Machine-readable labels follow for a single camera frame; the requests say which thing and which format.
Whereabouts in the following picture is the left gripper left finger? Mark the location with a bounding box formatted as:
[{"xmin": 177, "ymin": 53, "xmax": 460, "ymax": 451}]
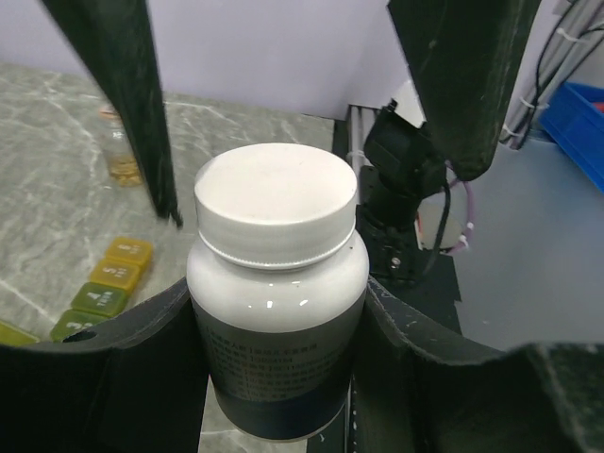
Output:
[{"xmin": 1, "ymin": 279, "xmax": 209, "ymax": 452}]

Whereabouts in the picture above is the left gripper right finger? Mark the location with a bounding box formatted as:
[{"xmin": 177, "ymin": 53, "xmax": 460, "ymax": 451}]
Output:
[{"xmin": 353, "ymin": 279, "xmax": 603, "ymax": 452}]

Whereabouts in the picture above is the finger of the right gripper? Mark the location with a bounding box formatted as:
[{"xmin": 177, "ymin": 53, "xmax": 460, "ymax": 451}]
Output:
[
  {"xmin": 388, "ymin": 0, "xmax": 540, "ymax": 181},
  {"xmin": 42, "ymin": 0, "xmax": 183, "ymax": 228}
]

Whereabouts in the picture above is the green weekly pill organizer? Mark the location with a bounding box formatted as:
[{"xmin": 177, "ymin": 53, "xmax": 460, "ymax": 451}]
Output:
[{"xmin": 1, "ymin": 236, "xmax": 155, "ymax": 346}]

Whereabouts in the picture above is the dark white-capped pill bottle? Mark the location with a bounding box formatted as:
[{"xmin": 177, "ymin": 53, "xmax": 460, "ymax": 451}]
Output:
[{"xmin": 186, "ymin": 143, "xmax": 369, "ymax": 441}]

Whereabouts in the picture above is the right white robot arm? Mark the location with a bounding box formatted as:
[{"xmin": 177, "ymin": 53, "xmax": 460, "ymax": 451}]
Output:
[{"xmin": 44, "ymin": 1, "xmax": 539, "ymax": 274}]

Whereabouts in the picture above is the blue plastic bin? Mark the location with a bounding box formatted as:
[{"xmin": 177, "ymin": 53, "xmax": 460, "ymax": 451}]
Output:
[{"xmin": 539, "ymin": 82, "xmax": 603, "ymax": 192}]

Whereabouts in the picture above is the clear orange-capped pill bottle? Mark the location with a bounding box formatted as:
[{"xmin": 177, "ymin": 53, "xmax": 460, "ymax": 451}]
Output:
[{"xmin": 98, "ymin": 105, "xmax": 143, "ymax": 187}]

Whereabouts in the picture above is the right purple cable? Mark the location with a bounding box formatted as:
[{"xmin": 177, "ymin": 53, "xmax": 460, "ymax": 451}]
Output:
[{"xmin": 443, "ymin": 174, "xmax": 478, "ymax": 259}]

